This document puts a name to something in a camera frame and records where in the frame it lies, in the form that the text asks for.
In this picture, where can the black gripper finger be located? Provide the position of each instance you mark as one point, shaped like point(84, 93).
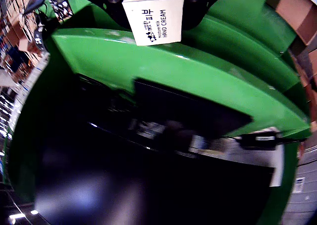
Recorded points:
point(195, 12)
point(112, 9)

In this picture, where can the cow print hand cream box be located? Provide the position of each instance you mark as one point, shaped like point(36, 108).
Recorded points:
point(153, 19)

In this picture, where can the green metal machine housing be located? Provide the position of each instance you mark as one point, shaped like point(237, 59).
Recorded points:
point(173, 73)

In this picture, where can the black power adapter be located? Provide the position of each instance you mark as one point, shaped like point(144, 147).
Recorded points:
point(260, 140)

